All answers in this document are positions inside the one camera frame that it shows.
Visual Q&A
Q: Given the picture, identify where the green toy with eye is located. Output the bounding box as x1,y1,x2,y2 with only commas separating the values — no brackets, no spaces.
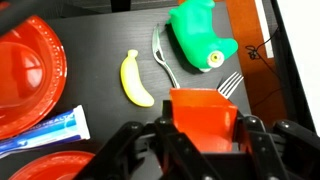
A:
165,0,240,73

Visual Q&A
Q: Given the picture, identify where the red plastic bowl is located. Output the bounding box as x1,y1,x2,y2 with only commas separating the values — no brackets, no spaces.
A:
8,150,96,180

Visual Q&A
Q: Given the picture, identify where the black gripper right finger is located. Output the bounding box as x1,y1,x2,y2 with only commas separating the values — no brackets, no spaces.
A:
233,111,320,180

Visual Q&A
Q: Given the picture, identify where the yellow toy banana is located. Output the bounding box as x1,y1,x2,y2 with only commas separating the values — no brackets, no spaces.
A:
119,49,156,108

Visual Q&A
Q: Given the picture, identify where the large red plate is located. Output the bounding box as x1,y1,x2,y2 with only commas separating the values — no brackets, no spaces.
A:
0,14,68,141

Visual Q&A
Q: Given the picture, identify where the thin black cable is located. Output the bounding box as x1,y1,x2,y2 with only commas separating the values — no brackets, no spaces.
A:
245,26,280,61

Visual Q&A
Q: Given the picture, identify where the white strip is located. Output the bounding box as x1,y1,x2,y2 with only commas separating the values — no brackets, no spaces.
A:
254,0,276,60

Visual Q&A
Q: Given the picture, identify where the blue white toothpaste tube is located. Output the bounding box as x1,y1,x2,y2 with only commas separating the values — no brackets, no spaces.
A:
0,104,92,160

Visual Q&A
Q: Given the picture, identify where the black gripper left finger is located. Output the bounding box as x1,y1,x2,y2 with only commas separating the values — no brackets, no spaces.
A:
74,99,214,180

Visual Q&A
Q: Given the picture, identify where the red cube block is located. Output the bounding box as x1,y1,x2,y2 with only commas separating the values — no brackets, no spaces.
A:
169,87,239,154

